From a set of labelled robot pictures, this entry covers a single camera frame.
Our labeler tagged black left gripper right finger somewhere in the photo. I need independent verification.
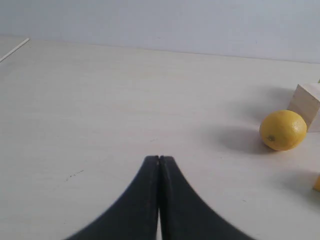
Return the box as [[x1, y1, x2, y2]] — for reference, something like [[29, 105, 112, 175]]
[[158, 156, 252, 240]]

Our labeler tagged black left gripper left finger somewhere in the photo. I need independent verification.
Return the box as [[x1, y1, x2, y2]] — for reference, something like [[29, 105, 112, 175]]
[[68, 155, 159, 240]]

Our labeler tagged yellow lemon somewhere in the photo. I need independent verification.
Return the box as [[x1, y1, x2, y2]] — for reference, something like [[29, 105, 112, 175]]
[[259, 109, 308, 151]]

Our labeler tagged yellow cheese wedge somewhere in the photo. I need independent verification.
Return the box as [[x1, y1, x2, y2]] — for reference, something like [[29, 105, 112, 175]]
[[312, 175, 320, 192]]

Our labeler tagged plain wooden cube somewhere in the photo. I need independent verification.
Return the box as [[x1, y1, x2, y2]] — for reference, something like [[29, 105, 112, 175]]
[[287, 83, 320, 133]]

